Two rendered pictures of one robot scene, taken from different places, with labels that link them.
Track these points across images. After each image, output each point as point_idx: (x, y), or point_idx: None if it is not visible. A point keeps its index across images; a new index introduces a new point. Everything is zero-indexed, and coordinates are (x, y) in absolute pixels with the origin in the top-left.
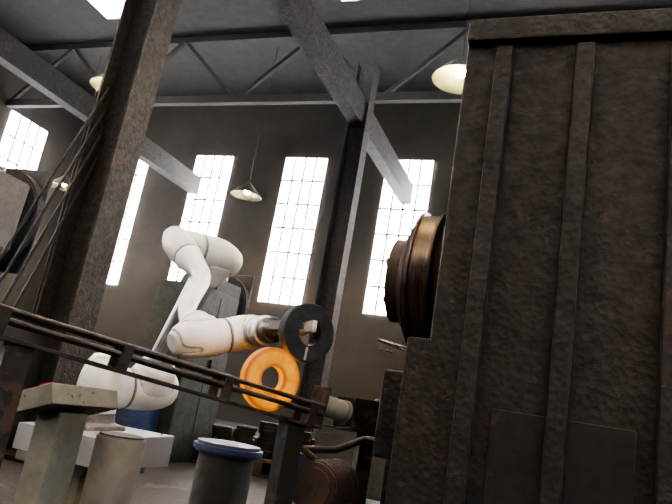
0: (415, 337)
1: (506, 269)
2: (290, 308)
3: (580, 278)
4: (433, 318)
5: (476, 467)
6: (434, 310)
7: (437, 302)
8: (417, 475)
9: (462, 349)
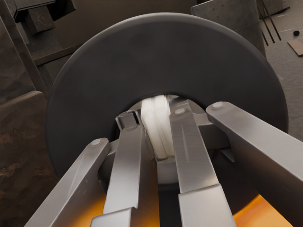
0: (39, 91)
1: None
2: (232, 31)
3: None
4: (20, 59)
5: None
6: (13, 46)
7: (8, 33)
8: None
9: (47, 91)
